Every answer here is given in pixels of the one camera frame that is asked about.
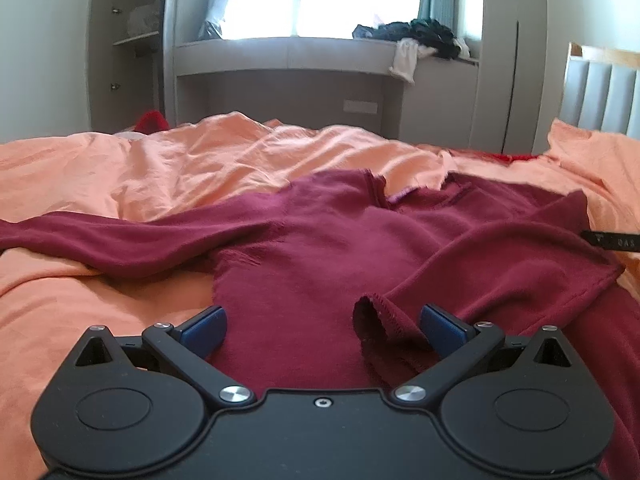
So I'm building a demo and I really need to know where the white cloth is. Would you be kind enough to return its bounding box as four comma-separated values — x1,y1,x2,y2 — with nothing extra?
389,37,472,86

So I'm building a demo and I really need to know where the grey window bench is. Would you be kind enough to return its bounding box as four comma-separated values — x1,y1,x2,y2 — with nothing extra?
172,36,482,142

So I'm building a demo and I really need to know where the orange bed cover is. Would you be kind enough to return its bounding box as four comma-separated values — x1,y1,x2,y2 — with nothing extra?
0,112,640,480

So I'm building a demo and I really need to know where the red cloth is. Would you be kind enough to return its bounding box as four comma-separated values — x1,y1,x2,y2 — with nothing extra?
133,109,171,135

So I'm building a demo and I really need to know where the sheer white curtain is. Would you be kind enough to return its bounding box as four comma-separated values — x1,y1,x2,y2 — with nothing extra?
199,0,242,41

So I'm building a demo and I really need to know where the maroon sweater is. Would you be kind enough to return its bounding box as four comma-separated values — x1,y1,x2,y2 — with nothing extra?
0,169,640,480

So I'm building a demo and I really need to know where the pile of dark clothes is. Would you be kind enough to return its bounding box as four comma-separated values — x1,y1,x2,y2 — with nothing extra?
352,17,463,61

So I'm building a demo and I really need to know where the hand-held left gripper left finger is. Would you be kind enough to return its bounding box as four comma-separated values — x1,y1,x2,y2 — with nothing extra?
74,305,256,407

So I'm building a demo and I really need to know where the grey tall wardrobe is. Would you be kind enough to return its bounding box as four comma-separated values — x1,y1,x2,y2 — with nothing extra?
476,0,552,157

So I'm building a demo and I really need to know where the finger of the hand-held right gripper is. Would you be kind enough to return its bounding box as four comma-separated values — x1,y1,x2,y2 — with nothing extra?
580,230,640,254

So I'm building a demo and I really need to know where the red pillow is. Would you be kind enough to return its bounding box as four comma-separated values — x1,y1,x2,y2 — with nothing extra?
492,152,543,167

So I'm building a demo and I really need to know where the grey shelf cabinet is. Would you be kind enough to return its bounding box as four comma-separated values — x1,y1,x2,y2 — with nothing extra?
89,0,175,133

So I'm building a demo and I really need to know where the clear plastic bag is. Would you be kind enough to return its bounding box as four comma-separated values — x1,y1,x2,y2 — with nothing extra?
127,4,162,39

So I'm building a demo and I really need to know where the grey padded headboard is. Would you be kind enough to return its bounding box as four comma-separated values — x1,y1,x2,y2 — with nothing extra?
557,41,640,137

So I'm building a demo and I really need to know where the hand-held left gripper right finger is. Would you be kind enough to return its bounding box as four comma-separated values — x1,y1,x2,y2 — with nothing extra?
391,303,574,406

